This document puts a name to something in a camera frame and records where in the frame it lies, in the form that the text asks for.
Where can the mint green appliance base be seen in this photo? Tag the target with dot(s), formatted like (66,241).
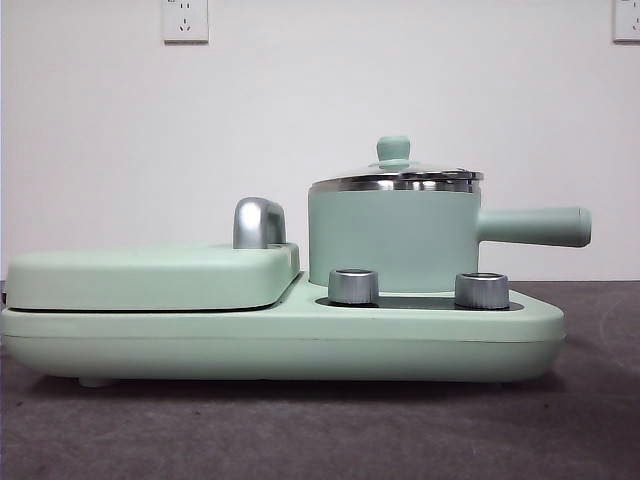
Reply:
(300,345)

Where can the white wall socket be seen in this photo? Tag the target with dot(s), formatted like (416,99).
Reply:
(627,20)
(185,22)

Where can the silver control knob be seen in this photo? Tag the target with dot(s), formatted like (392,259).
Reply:
(352,287)
(481,290)

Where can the black control panel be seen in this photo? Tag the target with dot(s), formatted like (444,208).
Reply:
(415,302)

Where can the glass lid with green knob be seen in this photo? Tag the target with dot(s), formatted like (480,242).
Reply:
(393,150)

